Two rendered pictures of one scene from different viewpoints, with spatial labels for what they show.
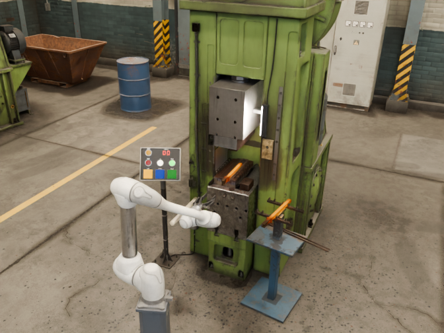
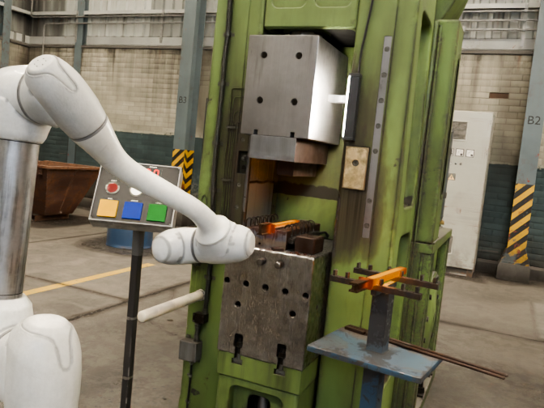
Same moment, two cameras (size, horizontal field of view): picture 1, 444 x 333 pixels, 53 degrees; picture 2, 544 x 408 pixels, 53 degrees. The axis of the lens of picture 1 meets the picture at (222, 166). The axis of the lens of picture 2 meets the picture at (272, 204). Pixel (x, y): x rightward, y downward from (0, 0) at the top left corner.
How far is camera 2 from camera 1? 1.79 m
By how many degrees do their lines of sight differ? 21
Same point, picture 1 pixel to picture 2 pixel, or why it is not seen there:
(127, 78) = not seen: hidden behind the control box
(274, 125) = (371, 116)
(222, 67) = (277, 13)
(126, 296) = not seen: outside the picture
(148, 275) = (30, 335)
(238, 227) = (287, 338)
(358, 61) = (455, 203)
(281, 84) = (388, 31)
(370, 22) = (469, 150)
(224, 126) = (272, 113)
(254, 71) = (336, 12)
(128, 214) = (10, 158)
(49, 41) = not seen: hidden behind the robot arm
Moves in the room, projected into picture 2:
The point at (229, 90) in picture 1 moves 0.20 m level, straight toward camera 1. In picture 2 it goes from (288, 37) to (289, 25)
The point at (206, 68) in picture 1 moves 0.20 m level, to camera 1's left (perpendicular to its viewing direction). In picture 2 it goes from (246, 19) to (200, 14)
